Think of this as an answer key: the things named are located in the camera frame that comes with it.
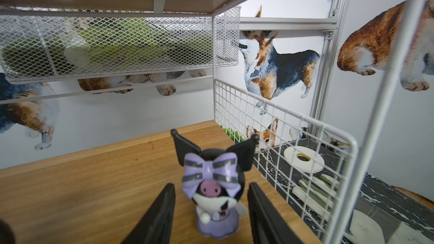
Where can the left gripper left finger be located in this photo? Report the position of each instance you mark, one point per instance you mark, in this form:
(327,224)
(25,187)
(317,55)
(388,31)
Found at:
(156,224)

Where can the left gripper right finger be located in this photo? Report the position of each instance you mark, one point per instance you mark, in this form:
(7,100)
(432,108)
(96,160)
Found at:
(268,227)

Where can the white tape roll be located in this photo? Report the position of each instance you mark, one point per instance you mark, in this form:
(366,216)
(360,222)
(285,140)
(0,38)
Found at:
(304,159)

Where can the small potted green plant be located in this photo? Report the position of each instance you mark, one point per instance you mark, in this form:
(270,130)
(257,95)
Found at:
(235,136)

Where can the green fern plant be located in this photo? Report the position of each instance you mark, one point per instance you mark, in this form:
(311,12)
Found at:
(37,48)

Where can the white wire three-tier shelf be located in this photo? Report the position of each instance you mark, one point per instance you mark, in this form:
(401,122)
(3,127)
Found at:
(82,160)

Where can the white wire wall basket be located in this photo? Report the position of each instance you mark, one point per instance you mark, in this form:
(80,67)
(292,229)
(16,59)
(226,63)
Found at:
(224,32)

